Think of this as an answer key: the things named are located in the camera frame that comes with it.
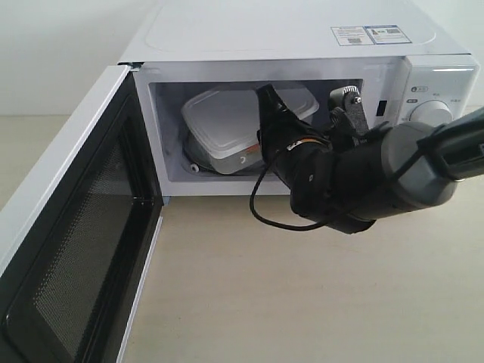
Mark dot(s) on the upper white power knob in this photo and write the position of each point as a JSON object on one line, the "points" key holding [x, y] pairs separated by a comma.
{"points": [[432, 113]]}

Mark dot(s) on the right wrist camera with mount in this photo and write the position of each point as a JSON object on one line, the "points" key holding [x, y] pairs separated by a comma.
{"points": [[348, 121]]}

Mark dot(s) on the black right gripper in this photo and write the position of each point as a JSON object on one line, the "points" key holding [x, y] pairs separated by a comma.
{"points": [[302, 160]]}

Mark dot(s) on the blue white label sticker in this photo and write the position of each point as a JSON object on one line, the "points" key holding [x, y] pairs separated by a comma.
{"points": [[369, 35]]}

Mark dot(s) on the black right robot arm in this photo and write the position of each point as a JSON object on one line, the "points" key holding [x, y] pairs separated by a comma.
{"points": [[350, 175]]}

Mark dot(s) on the white microwave door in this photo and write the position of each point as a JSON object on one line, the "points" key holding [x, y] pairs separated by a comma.
{"points": [[78, 233]]}

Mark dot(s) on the white lidded plastic container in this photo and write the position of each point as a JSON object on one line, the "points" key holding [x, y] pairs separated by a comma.
{"points": [[224, 121]]}

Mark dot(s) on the white Midea microwave oven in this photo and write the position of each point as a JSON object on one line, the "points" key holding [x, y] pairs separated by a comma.
{"points": [[185, 48]]}

